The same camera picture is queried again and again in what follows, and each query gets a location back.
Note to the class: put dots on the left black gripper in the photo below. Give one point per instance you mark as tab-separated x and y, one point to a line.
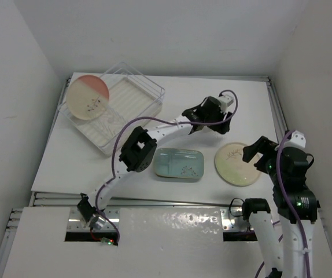
220	128

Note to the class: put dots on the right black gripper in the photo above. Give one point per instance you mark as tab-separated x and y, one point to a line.
263	145

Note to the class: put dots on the green and cream round plate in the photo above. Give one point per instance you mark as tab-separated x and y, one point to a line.
231	168

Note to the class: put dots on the teal dotted rectangular plate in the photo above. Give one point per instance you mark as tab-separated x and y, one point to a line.
179	163

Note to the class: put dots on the teal divided rectangular plate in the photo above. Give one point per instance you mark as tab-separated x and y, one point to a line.
157	171

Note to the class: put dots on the pink and cream round plate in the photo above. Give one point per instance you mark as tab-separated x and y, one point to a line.
87	97

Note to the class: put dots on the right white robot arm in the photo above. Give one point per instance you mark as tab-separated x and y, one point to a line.
291	254

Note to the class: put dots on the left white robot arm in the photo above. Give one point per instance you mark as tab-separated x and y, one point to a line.
137	151

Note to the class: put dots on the white front cover board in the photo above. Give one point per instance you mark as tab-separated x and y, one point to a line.
154	242

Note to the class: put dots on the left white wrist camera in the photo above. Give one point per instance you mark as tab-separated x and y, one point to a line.
225	101

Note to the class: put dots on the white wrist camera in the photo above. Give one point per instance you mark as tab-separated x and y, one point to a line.
296	140
225	101

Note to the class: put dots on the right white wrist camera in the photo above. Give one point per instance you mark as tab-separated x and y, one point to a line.
296	140

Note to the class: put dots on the aluminium table frame rails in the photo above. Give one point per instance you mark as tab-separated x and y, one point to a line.
278	101

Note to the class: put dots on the clear wire dish rack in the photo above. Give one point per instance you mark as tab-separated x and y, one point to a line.
131	95

